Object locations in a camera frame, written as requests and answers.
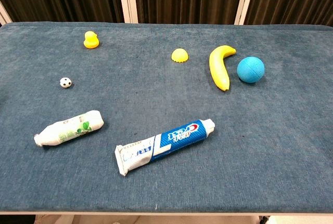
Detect yellow toy banana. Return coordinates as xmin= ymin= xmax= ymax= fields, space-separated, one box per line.
xmin=209 ymin=45 xmax=237 ymax=92

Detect white green plastic bottle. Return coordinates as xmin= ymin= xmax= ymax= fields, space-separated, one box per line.
xmin=33 ymin=109 xmax=105 ymax=147

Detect yellow rubber duck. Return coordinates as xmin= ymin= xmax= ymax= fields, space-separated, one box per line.
xmin=83 ymin=31 xmax=100 ymax=49

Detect blue table cloth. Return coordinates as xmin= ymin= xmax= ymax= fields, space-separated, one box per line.
xmin=0 ymin=21 xmax=333 ymax=208

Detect blue white toothpaste tube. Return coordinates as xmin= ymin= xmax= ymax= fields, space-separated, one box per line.
xmin=114 ymin=119 xmax=216 ymax=176

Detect yellow half dome toy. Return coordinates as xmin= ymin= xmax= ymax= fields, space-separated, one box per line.
xmin=171 ymin=48 xmax=190 ymax=64

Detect small soccer ball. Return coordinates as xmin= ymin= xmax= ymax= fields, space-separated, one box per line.
xmin=59 ymin=77 xmax=72 ymax=89

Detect blue rubber ball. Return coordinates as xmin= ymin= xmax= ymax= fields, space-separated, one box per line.
xmin=236 ymin=56 xmax=265 ymax=84

